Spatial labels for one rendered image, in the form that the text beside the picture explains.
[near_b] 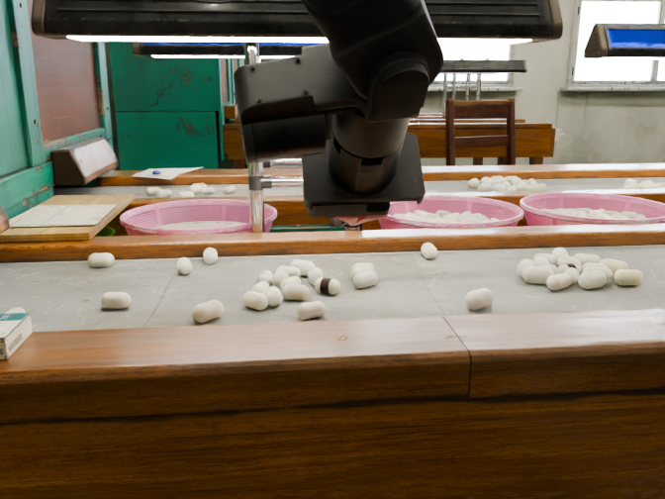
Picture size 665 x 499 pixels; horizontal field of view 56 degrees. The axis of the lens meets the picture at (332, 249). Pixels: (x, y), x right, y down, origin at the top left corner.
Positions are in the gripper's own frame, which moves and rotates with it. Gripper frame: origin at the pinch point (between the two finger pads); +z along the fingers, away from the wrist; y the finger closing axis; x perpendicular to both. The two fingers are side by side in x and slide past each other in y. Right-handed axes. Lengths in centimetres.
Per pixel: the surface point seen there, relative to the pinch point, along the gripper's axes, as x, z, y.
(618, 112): -308, 407, -309
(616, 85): -323, 388, -301
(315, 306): 5.7, 9.9, 3.8
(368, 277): -0.4, 17.6, -3.4
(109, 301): 2.7, 13.3, 26.7
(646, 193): -32, 57, -69
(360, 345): 13.2, -0.7, 0.5
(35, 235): -14, 30, 43
